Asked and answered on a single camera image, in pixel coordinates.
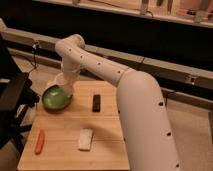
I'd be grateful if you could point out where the black rectangular remote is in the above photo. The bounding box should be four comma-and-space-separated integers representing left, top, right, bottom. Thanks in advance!
92, 94, 101, 112

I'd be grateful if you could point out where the white sponge block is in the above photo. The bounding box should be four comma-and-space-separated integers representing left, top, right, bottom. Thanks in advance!
78, 129, 93, 151

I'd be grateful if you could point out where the black power cable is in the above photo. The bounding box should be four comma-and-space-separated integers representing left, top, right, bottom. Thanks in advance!
27, 40, 42, 76

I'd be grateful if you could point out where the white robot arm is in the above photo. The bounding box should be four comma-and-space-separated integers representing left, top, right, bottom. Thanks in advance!
55, 34, 183, 171

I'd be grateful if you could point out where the orange carrot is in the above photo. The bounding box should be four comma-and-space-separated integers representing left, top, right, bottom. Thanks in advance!
34, 130, 45, 155

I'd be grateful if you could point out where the black chair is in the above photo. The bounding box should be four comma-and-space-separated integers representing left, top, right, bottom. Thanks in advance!
0, 34, 39, 152

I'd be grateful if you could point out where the green ceramic bowl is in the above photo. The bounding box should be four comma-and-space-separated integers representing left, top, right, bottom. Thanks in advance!
42, 85, 71, 110

